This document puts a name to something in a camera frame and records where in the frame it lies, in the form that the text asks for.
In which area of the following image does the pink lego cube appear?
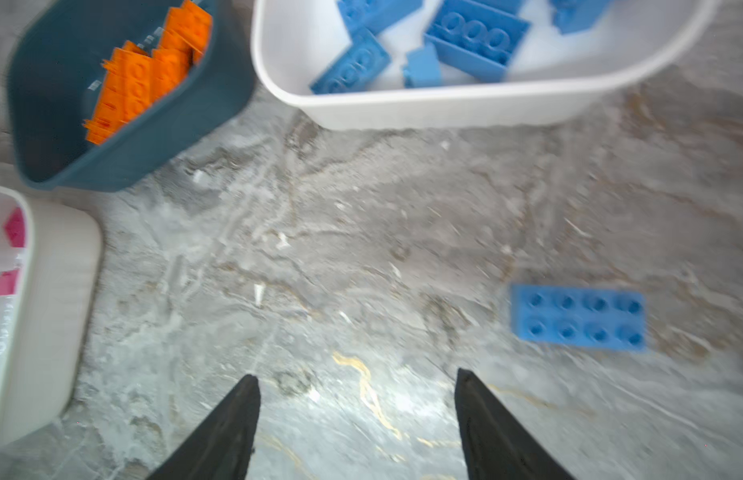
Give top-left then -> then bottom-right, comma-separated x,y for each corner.
3,207 -> 27,248

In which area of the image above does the teal plastic bin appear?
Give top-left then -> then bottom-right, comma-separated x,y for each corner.
7,1 -> 256,192

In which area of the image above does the blue lego brick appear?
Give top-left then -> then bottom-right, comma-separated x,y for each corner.
311,28 -> 391,95
549,0 -> 611,35
423,0 -> 531,83
337,0 -> 423,35
511,284 -> 647,351

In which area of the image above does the long orange lego stack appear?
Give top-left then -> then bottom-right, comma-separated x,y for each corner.
82,40 -> 154,146

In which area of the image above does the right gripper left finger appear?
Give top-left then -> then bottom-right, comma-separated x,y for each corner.
149,375 -> 262,480

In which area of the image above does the pink lego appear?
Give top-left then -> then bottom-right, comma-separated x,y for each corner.
0,269 -> 20,296

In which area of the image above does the orange lego brick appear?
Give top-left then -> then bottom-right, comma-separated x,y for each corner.
159,1 -> 214,64
151,48 -> 191,102

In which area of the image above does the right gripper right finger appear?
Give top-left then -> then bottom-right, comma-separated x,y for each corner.
455,369 -> 573,480

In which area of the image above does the white bin back right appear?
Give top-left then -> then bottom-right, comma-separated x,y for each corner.
252,1 -> 719,130

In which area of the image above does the white bin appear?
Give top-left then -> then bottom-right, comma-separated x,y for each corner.
0,186 -> 104,447
252,1 -> 719,130

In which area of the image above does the white bin left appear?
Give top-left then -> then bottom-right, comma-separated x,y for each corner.
0,186 -> 104,447

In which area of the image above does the small blue lego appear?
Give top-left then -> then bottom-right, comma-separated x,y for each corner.
401,43 -> 443,89

